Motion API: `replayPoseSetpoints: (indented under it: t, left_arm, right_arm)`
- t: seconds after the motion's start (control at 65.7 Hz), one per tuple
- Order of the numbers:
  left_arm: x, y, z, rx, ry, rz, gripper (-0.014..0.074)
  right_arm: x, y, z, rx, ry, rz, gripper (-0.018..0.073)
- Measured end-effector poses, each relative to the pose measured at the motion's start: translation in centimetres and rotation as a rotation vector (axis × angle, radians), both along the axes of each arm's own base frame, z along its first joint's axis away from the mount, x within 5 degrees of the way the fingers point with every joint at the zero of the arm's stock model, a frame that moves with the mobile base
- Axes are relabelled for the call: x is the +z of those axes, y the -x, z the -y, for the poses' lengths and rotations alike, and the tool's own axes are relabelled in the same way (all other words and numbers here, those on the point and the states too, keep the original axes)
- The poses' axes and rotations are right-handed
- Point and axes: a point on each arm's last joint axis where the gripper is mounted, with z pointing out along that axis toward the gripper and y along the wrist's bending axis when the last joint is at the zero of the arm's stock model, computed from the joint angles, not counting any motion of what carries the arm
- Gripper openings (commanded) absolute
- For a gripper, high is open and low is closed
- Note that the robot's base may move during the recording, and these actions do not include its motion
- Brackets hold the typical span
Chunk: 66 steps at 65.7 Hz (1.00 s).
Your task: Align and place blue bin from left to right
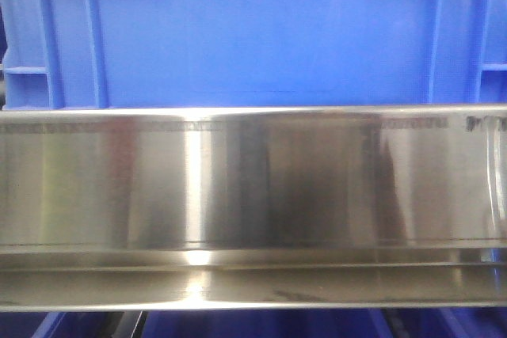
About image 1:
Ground large blue plastic bin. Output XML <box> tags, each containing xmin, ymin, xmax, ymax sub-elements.
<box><xmin>1</xmin><ymin>0</ymin><xmax>506</xmax><ymax>109</ymax></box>

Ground lower middle blue bin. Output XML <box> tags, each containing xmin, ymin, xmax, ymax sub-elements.
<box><xmin>142</xmin><ymin>309</ymin><xmax>393</xmax><ymax>337</ymax></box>

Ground lower right blue bin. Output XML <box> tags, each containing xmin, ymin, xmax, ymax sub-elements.
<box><xmin>398</xmin><ymin>307</ymin><xmax>506</xmax><ymax>337</ymax></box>

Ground lower left blue bin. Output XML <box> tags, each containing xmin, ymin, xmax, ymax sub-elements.
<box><xmin>1</xmin><ymin>312</ymin><xmax>66</xmax><ymax>337</ymax></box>

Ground stainless steel shelf front rail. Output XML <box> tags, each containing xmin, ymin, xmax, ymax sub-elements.
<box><xmin>1</xmin><ymin>104</ymin><xmax>506</xmax><ymax>311</ymax></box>

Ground lower metal divider rail left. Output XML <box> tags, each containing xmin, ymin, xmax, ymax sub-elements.
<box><xmin>105</xmin><ymin>310</ymin><xmax>148</xmax><ymax>338</ymax></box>

